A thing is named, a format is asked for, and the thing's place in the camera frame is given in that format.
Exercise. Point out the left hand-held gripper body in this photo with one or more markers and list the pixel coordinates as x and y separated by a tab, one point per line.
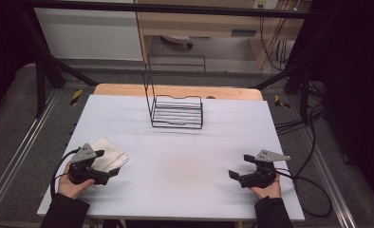
84	164

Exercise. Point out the person's left hand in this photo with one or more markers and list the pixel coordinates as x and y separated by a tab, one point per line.
67	187

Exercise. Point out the beige cloth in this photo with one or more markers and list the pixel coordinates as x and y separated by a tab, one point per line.
112	155

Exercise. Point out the white power strip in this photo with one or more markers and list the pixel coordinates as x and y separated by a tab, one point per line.
265	3

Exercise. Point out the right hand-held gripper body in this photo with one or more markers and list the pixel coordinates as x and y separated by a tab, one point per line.
262	175

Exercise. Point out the light wooden desk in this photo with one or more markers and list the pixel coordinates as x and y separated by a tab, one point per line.
207	25

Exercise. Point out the aluminium floor rail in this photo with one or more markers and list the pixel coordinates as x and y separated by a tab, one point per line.
20	148
330	180

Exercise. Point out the person's right hand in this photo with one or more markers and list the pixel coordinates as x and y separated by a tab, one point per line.
270	191

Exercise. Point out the wooden table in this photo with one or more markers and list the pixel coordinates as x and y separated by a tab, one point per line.
175	90

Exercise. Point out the white table mat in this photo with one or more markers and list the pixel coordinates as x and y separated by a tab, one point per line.
182	171

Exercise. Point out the black metal frame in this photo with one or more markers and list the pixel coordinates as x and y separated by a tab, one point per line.
163	8

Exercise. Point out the white cabinet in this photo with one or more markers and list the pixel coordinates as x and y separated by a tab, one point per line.
87	34

